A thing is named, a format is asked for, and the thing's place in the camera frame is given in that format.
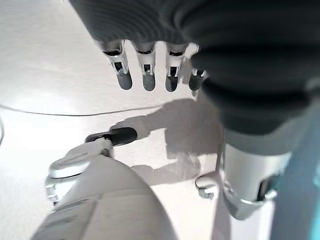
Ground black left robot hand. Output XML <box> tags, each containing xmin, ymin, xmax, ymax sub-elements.
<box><xmin>68</xmin><ymin>0</ymin><xmax>320</xmax><ymax>221</ymax></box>

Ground blue fronted cart drawer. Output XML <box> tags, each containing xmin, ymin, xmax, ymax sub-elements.
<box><xmin>272</xmin><ymin>119</ymin><xmax>320</xmax><ymax>240</ymax></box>

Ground cart caster wheel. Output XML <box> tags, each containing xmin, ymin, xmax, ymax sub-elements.
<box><xmin>194</xmin><ymin>174</ymin><xmax>221</xmax><ymax>200</ymax></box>

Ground thin floor cable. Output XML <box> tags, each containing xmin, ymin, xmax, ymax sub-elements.
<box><xmin>0</xmin><ymin>104</ymin><xmax>161</xmax><ymax>146</ymax></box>

